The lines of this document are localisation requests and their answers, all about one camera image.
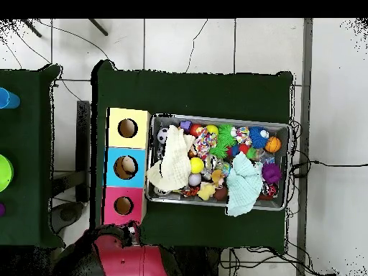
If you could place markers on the wooden box with three holes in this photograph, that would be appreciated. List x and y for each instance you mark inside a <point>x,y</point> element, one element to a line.
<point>126,142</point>

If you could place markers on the lime green round bowl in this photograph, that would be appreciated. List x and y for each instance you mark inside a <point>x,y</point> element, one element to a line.
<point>5,172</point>

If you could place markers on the green spiky puffer ball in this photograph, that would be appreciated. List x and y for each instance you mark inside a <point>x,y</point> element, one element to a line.
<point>220,151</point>

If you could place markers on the dark green table cloth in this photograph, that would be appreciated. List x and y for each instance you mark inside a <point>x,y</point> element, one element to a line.
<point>172,92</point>
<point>28,138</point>

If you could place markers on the blue cup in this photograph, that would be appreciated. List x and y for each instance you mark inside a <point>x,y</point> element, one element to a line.
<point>8,99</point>

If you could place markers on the yellow tennis ball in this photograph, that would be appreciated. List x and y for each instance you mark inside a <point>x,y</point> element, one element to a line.
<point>197,165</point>

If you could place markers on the mint muslin cloth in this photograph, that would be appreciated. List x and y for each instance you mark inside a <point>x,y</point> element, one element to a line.
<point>244,184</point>

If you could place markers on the cream muslin cloth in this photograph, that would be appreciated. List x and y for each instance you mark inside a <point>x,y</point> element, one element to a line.
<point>175,161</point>

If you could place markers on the purple knobbly ball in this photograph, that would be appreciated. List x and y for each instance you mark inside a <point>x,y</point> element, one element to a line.
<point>271,173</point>

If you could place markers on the small soccer ball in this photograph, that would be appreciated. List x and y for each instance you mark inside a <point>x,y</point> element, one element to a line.
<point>162,135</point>

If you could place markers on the smooth yellow ball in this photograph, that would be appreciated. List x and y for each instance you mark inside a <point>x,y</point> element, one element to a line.
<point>212,129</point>

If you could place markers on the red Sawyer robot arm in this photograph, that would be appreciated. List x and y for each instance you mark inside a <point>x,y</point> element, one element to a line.
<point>129,258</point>

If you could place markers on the blue puffer toy with eyes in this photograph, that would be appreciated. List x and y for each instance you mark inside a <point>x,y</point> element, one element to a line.
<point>257,137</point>

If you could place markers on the black tripod leg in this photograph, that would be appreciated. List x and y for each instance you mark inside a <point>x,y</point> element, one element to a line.
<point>98,27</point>
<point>31,28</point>

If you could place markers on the shallow clear mesh bin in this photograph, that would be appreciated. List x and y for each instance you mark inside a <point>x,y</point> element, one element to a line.
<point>283,184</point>

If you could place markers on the colourful print cloth with white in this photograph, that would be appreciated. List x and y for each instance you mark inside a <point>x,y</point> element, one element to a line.
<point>243,135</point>

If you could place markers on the small orange basketball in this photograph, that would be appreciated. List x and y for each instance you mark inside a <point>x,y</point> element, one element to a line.
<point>273,144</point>

